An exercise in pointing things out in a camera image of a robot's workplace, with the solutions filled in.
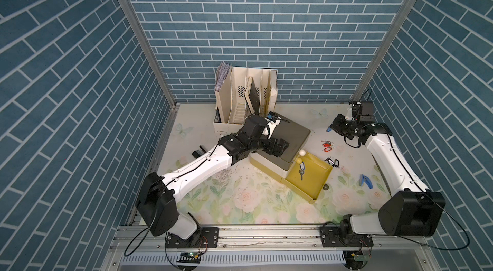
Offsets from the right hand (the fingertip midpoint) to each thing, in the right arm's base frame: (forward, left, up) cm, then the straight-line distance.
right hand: (333, 123), depth 84 cm
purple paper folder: (+21, +53, +9) cm, 57 cm away
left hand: (-13, +22, +2) cm, 25 cm away
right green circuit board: (-46, -9, -22) cm, 52 cm away
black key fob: (-7, -6, -23) cm, 24 cm away
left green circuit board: (-51, +56, -25) cm, 79 cm away
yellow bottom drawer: (-15, +9, -22) cm, 28 cm away
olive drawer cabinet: (-7, +16, -2) cm, 18 cm away
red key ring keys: (+4, -5, -22) cm, 23 cm away
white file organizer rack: (+19, +41, -1) cm, 45 cm away
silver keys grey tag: (-13, +11, -21) cm, 27 cm away
